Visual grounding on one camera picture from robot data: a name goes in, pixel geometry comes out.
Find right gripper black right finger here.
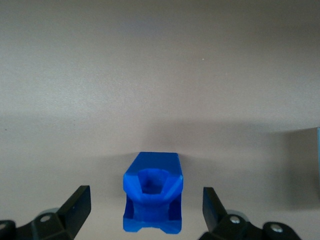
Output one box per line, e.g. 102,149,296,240
198,186,266,240

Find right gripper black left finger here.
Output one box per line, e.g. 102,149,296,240
14,185,92,240

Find blue plastic part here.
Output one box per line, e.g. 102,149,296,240
122,151,185,235

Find gray square base block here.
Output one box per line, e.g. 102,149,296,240
316,126,320,165

